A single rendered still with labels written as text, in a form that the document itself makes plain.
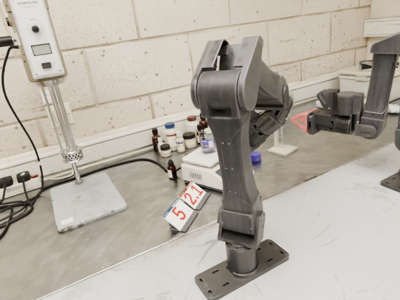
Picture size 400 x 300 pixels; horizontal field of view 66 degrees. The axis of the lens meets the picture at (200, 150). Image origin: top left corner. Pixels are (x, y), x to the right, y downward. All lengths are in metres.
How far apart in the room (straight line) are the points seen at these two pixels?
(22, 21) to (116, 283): 0.65
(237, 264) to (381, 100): 0.61
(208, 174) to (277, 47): 0.96
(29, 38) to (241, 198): 0.64
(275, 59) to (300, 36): 0.20
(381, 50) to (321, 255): 0.53
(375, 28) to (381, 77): 1.23
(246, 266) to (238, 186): 0.17
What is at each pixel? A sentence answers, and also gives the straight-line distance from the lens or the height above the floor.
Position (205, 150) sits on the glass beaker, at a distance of 1.00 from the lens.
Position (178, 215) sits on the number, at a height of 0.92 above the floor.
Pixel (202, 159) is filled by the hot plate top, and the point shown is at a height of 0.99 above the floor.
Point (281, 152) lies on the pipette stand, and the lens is 1.18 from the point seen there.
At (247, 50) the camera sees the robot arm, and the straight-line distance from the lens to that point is 0.50.
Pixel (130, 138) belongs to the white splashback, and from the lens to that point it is 1.34.
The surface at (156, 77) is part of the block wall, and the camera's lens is 1.38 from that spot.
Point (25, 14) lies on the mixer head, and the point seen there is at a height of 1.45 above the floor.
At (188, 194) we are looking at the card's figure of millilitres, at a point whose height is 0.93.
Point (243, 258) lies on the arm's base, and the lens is 0.63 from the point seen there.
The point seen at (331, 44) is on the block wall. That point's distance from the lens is 2.02.
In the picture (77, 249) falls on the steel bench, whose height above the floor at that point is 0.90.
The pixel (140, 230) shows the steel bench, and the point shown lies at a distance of 0.85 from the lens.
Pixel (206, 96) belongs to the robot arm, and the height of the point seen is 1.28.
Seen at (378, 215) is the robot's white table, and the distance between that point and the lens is 0.88.
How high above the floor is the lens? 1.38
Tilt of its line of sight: 22 degrees down
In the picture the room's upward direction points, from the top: 8 degrees counter-clockwise
